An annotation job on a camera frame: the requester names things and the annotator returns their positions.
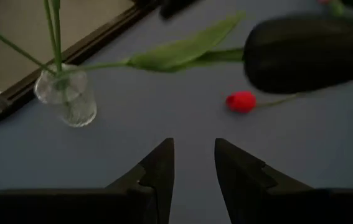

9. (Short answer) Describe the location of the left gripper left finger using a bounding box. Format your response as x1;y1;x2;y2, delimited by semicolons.
0;138;176;224

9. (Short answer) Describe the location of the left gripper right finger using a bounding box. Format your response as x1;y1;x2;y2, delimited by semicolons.
215;139;353;224

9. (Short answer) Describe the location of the red artificial tulip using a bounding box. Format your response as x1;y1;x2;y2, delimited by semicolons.
225;90;300;114

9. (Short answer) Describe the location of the green flower stem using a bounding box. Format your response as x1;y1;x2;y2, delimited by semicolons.
59;11;353;95

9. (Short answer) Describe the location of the black artificial tulip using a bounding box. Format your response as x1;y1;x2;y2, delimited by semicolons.
51;0;63;74

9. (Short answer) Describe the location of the white artificial tulip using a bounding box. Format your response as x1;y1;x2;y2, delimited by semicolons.
43;0;57;68
0;19;57;75

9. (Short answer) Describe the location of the clear glass vase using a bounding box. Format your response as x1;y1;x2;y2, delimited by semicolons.
34;63;98;128

